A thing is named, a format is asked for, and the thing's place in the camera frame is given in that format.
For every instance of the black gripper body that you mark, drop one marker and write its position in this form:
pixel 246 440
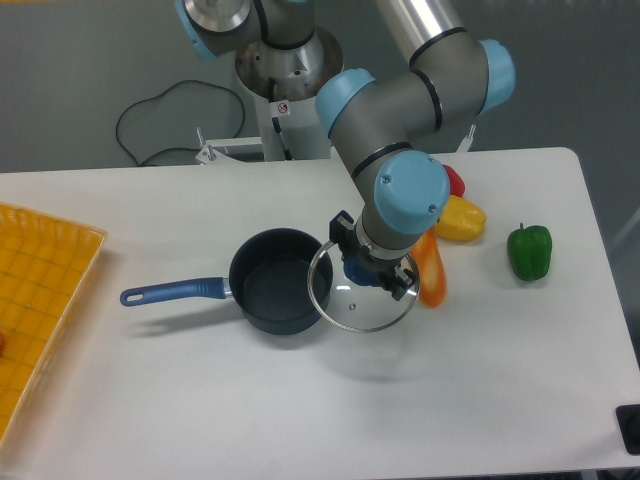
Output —
pixel 363 262

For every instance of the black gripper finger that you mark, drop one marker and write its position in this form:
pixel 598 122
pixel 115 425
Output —
pixel 341 229
pixel 398 281

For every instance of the glass lid blue knob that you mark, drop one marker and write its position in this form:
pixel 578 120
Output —
pixel 359 306

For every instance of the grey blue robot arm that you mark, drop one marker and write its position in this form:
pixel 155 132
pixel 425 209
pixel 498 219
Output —
pixel 404 195

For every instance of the yellow bell pepper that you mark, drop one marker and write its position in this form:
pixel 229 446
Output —
pixel 461 220

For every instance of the red bell pepper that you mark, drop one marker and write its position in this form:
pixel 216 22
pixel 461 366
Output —
pixel 457 184

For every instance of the green bell pepper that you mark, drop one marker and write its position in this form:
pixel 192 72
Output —
pixel 529 250

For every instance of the black device at table corner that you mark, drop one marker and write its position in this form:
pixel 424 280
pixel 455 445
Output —
pixel 628 417

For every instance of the yellow woven tray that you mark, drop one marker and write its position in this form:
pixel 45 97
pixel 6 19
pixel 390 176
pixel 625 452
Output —
pixel 45 263

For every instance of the dark saucepan blue handle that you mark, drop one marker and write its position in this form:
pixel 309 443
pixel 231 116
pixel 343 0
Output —
pixel 267 279

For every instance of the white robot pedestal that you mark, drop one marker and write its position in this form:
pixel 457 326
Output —
pixel 307 102

